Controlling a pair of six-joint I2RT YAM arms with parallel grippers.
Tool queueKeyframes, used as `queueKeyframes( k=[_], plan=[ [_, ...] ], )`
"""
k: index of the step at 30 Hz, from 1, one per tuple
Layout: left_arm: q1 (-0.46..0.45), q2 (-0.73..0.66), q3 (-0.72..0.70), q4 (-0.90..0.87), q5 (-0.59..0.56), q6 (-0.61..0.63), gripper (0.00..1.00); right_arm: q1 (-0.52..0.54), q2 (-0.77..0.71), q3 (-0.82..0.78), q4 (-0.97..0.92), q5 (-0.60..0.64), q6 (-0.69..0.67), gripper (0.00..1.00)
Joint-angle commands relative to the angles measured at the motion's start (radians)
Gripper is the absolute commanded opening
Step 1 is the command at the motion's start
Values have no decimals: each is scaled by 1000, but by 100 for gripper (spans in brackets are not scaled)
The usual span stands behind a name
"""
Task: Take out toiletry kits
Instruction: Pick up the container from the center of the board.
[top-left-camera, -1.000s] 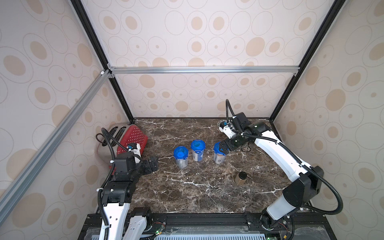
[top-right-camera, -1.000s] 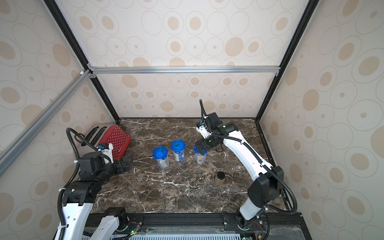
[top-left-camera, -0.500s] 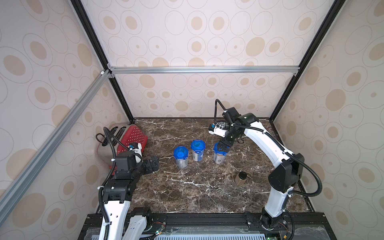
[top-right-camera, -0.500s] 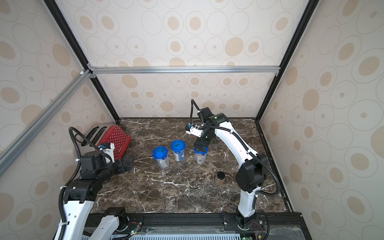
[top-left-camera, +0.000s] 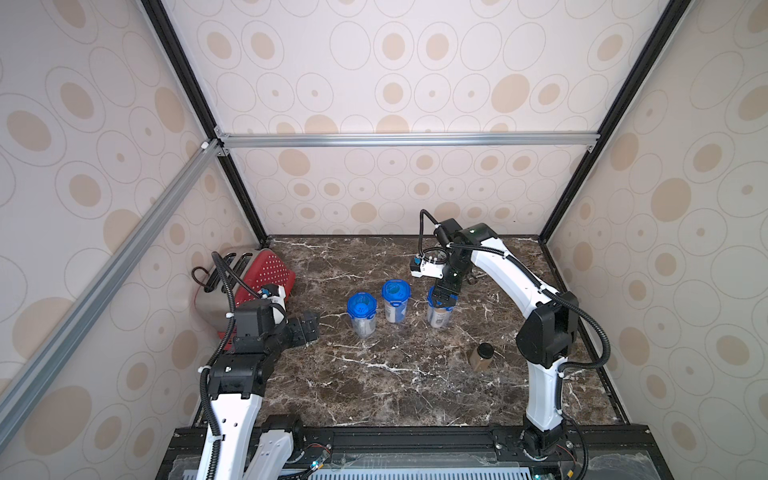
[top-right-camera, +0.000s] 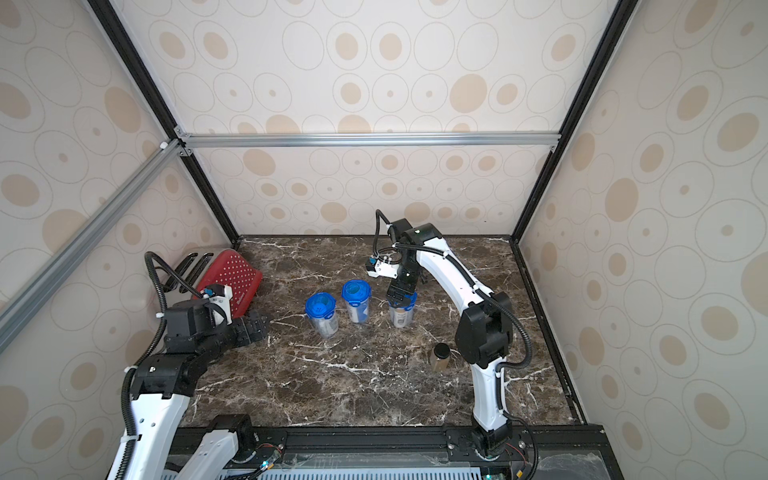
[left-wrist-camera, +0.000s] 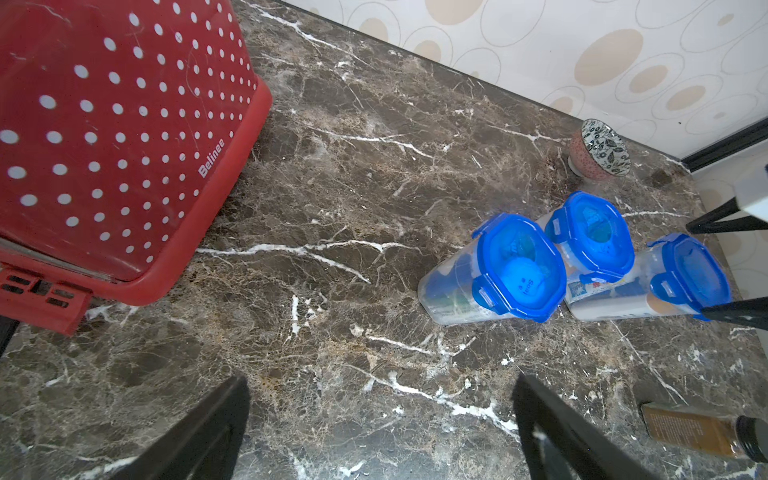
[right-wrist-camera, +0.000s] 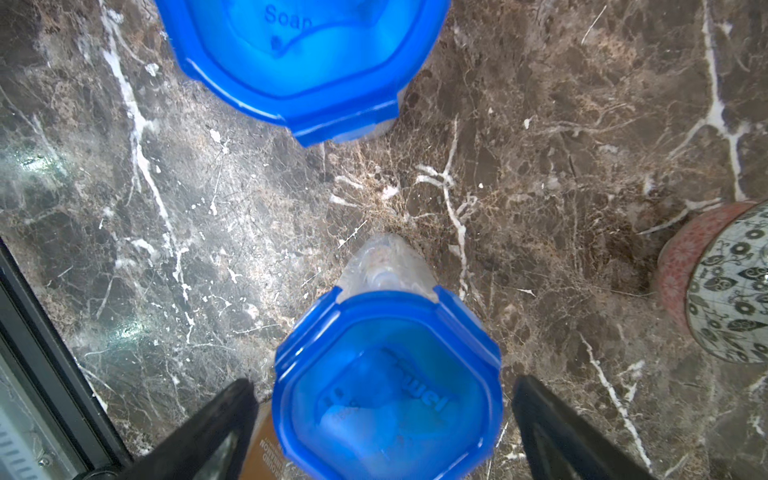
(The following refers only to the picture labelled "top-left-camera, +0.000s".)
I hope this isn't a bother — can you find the blue lid container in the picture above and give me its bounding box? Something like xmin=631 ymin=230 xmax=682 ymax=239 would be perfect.
xmin=381 ymin=279 xmax=411 ymax=324
xmin=427 ymin=287 xmax=458 ymax=329
xmin=347 ymin=292 xmax=378 ymax=338

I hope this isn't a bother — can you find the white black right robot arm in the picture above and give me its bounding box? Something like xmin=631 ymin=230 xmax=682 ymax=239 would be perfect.
xmin=409 ymin=209 xmax=611 ymax=460

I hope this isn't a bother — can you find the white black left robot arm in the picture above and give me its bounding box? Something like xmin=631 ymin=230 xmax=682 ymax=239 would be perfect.
xmin=197 ymin=253 xmax=319 ymax=479

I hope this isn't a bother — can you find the red polka dot toaster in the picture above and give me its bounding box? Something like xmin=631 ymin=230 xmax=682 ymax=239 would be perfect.
xmin=191 ymin=247 xmax=296 ymax=335

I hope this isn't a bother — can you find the silver aluminium crossbar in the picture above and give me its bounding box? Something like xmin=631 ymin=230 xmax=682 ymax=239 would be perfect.
xmin=220 ymin=131 xmax=600 ymax=149

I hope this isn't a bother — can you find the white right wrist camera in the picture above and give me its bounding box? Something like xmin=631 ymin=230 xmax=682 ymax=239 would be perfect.
xmin=409 ymin=256 xmax=446 ymax=279

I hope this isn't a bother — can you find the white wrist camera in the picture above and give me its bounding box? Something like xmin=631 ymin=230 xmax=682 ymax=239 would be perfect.
xmin=409 ymin=256 xmax=446 ymax=279
xmin=261 ymin=284 xmax=287 ymax=303

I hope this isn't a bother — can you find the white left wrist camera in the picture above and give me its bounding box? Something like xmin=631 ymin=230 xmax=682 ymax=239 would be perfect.
xmin=261 ymin=284 xmax=287 ymax=303

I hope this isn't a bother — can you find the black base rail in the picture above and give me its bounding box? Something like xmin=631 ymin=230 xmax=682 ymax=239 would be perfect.
xmin=245 ymin=415 xmax=672 ymax=479

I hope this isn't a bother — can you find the silver aluminium left rail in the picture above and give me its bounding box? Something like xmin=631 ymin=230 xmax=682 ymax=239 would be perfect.
xmin=1 ymin=139 xmax=222 ymax=449

